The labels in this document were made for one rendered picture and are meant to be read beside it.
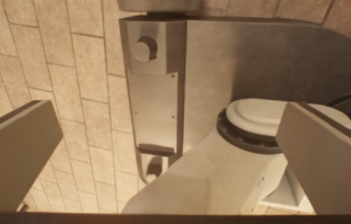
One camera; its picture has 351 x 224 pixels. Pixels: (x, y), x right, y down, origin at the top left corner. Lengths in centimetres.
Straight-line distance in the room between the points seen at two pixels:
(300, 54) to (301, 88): 8
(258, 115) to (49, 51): 74
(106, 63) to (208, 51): 40
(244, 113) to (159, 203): 21
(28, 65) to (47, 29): 19
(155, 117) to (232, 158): 26
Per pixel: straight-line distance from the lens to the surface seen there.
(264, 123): 35
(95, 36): 74
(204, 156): 32
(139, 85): 49
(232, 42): 45
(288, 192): 50
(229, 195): 28
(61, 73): 87
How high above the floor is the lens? 61
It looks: 58 degrees down
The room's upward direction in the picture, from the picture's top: 157 degrees counter-clockwise
